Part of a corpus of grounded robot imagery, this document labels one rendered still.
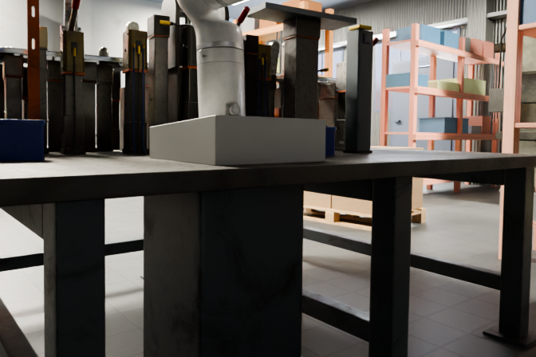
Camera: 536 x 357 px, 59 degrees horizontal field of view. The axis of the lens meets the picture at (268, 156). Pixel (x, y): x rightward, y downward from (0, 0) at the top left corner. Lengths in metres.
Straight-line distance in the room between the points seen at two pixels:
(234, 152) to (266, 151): 0.08
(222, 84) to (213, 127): 0.22
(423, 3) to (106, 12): 5.91
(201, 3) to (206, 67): 0.18
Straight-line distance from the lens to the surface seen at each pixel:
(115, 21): 10.03
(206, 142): 1.00
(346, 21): 1.70
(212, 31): 1.21
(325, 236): 2.63
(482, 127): 7.68
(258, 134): 1.03
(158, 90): 1.49
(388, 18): 9.77
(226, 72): 1.18
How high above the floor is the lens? 0.77
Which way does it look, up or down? 3 degrees down
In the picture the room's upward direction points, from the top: 1 degrees clockwise
